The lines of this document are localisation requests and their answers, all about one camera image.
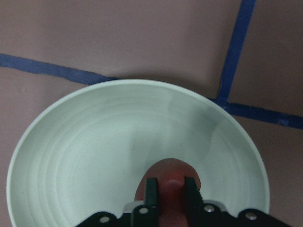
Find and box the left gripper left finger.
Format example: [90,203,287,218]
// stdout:
[131,178,159,227]

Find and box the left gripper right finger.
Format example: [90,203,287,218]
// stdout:
[184,177,204,227]

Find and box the brown bun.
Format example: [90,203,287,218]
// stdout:
[134,158,201,227]

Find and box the light green plate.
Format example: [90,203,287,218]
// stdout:
[7,79,270,227]

